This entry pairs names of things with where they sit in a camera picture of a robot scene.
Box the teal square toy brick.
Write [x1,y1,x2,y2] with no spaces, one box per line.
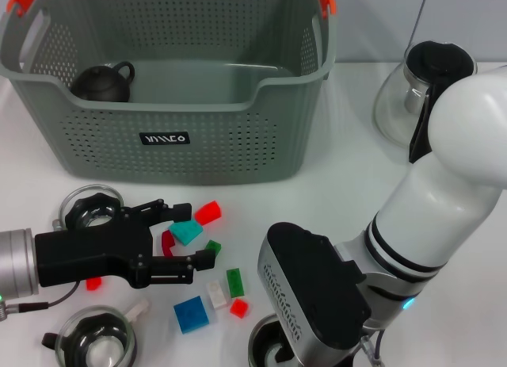
[169,219,204,247]

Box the glass teacup with black handle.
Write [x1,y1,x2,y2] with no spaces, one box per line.
[58,184,126,230]
[248,314,296,367]
[41,305,139,367]

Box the blue square toy brick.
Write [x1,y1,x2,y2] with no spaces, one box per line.
[172,295,211,335]

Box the white two-stud toy brick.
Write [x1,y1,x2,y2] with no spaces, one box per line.
[202,280,231,312]

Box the right arm cable with connector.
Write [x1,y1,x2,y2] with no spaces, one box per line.
[358,329,387,367]

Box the large red toy brick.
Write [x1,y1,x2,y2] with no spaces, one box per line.
[193,200,223,227]

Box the thin grey wall cable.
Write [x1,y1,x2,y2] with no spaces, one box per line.
[407,0,433,47]

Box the dark clay teapot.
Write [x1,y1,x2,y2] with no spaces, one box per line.
[70,60,136,104]

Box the dark red curved toy piece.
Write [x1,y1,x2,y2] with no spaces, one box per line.
[160,228,177,259]

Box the grey-green perforated storage bin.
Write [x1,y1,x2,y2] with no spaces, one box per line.
[0,0,340,185]

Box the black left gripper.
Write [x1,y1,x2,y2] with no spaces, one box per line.
[34,198,218,289]

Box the glass pitcher with black handle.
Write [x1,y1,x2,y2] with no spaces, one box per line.
[372,40,479,164]

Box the long white toy brick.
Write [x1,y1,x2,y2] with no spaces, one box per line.
[124,299,151,320]

